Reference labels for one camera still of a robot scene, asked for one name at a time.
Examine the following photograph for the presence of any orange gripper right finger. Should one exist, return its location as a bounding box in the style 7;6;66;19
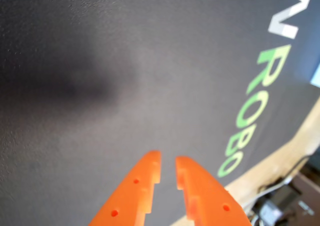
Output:
174;155;251;226

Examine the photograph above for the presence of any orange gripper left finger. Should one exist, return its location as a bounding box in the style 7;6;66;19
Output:
87;149;162;226

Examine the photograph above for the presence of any white cardboard box bin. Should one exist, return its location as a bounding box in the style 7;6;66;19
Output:
309;60;320;89

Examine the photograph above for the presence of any dark mat with WOWROBO print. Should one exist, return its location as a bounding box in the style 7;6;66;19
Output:
0;0;320;226

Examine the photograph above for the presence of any white cable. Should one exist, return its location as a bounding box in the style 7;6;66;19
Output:
241;176;294;212

